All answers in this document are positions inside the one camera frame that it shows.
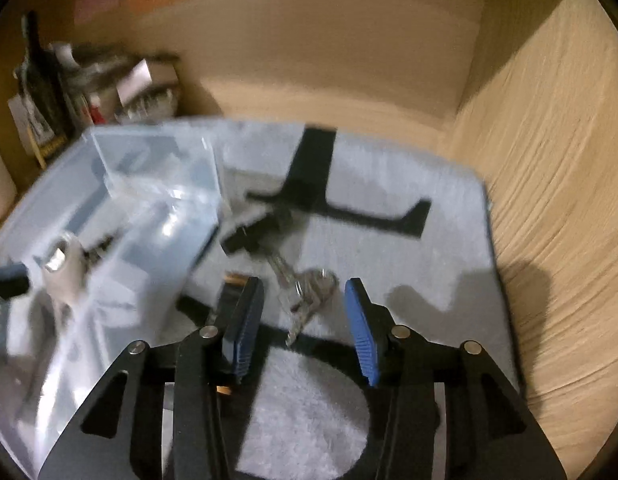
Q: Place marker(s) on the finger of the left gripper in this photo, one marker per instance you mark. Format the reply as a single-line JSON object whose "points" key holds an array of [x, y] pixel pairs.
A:
{"points": [[14, 280]]}

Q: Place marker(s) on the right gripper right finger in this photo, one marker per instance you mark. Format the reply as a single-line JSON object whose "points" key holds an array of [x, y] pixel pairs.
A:
{"points": [[449, 411]]}

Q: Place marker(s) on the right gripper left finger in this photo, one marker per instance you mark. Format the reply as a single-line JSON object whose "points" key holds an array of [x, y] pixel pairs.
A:
{"points": [[116, 432]]}

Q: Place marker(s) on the white handheld massager device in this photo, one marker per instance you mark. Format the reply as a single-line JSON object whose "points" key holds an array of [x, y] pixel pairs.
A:
{"points": [[64, 268]]}

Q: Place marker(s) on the clear plastic storage bin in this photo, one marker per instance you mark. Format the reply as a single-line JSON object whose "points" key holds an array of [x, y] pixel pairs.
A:
{"points": [[143, 201]]}

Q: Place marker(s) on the black car key bunch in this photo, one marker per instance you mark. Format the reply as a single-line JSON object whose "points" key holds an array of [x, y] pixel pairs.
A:
{"points": [[302, 293]]}

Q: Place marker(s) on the dark wine bottle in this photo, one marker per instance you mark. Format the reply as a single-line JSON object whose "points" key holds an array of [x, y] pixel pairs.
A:
{"points": [[40, 83]]}

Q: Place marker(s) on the stack of books papers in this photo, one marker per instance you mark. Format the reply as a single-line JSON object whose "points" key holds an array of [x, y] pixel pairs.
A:
{"points": [[90, 75]]}

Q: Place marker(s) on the white bowl of stones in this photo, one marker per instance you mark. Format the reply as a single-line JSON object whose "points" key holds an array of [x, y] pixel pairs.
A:
{"points": [[152, 105]]}

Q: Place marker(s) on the pink white small box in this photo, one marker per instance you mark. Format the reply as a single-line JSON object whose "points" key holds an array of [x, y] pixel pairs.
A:
{"points": [[146, 75]]}

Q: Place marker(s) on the grey black patterned mat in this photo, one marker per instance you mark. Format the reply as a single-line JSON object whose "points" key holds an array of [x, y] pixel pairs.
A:
{"points": [[442, 282]]}

